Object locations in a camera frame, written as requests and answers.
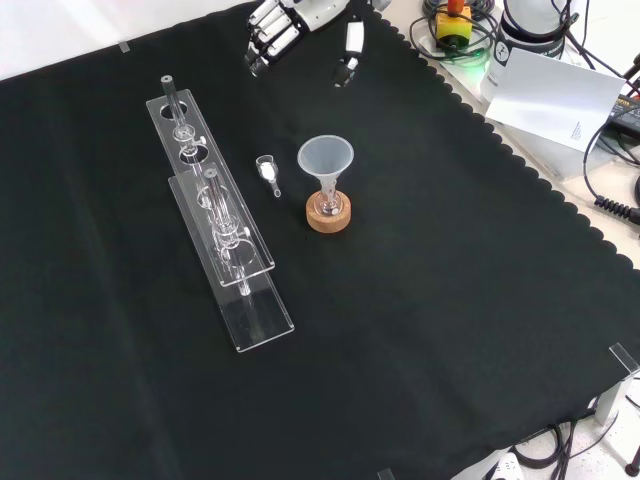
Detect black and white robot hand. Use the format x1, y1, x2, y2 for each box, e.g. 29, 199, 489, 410
243, 0, 370, 90

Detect translucent plastic funnel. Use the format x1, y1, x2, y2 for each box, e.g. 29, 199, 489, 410
297, 135, 356, 212

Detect clear weighing funnel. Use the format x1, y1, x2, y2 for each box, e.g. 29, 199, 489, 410
254, 154, 283, 199

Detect clear funnel stand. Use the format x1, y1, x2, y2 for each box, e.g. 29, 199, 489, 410
144, 74, 296, 355

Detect yellow stop button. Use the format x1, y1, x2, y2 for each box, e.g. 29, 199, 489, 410
433, 0, 474, 49

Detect small round-bottom flask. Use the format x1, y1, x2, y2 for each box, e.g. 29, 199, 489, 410
316, 183, 344, 218

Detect pale board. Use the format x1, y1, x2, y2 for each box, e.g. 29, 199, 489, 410
484, 47, 627, 155

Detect black cloth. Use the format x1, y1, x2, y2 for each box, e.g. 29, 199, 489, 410
0, 0, 640, 480

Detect black power adapter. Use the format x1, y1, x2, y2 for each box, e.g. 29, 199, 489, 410
605, 92, 640, 132

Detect white power strip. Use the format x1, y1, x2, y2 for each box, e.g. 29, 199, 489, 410
478, 449, 524, 480

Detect cork ring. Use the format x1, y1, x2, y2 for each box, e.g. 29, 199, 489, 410
305, 191, 353, 234

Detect black cable with strain relief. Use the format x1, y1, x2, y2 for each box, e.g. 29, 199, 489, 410
583, 123, 640, 225

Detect white metal bracket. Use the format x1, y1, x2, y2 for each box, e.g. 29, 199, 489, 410
594, 370, 640, 426

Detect black floor cable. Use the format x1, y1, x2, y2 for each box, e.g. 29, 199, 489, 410
509, 417, 621, 480

